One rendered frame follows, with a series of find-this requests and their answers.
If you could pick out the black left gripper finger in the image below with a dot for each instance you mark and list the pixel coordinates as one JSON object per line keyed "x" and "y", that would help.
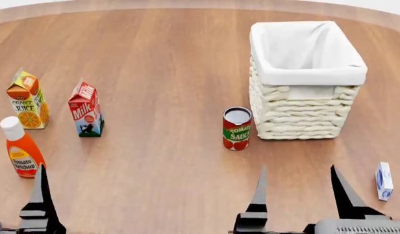
{"x": 43, "y": 195}

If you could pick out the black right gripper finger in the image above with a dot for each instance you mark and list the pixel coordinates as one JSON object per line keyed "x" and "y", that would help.
{"x": 260, "y": 195}
{"x": 346, "y": 197}

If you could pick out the cream woven wicker basket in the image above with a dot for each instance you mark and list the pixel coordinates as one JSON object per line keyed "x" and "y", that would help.
{"x": 297, "y": 114}

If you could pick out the red milk carton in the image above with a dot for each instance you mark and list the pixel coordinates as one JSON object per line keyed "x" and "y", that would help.
{"x": 86, "y": 112}

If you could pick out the white cloth basket liner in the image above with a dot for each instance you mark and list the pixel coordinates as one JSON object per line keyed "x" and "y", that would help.
{"x": 304, "y": 48}

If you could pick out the small white blue box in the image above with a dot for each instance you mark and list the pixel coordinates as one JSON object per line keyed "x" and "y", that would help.
{"x": 384, "y": 181}

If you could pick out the tomato ketchup bottle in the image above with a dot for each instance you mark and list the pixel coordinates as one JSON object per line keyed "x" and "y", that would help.
{"x": 22, "y": 151}

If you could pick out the tomato sauce can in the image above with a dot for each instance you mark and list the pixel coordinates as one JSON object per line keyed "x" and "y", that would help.
{"x": 237, "y": 129}

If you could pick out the orange juice carton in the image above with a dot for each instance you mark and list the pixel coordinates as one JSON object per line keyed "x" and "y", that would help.
{"x": 28, "y": 102}

